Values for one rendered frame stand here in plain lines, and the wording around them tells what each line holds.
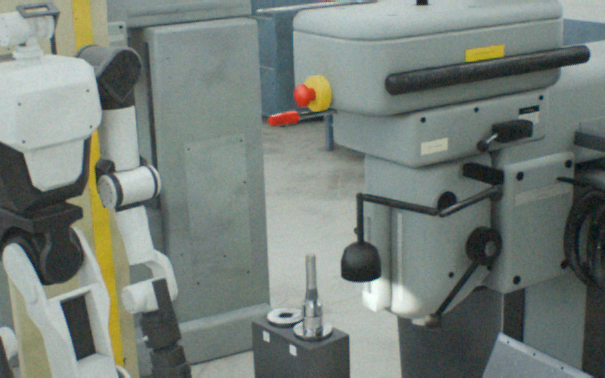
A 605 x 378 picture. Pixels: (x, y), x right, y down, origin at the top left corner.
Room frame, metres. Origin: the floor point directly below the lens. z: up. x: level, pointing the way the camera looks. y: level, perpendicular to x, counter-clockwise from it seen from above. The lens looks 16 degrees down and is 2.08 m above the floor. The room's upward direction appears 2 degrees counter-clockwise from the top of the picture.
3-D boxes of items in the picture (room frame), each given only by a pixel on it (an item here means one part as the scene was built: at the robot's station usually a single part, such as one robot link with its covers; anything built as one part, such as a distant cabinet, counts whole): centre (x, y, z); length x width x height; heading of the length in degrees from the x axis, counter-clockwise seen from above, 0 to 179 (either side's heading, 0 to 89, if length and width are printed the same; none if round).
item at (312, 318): (2.07, -0.03, 1.16); 0.05 x 0.05 x 0.06
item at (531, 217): (1.86, -0.41, 1.47); 0.24 x 0.19 x 0.26; 32
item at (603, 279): (1.74, -0.57, 1.45); 0.18 x 0.16 x 0.21; 122
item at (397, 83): (1.66, -0.35, 1.79); 0.45 x 0.04 x 0.04; 122
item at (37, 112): (2.09, 0.59, 1.63); 0.34 x 0.30 x 0.36; 135
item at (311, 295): (2.07, -0.03, 1.25); 0.03 x 0.03 x 0.11
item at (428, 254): (1.76, -0.25, 1.47); 0.21 x 0.19 x 0.32; 32
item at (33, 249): (2.07, 0.57, 1.34); 0.14 x 0.13 x 0.12; 135
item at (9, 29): (2.05, 0.55, 1.84); 0.10 x 0.07 x 0.09; 135
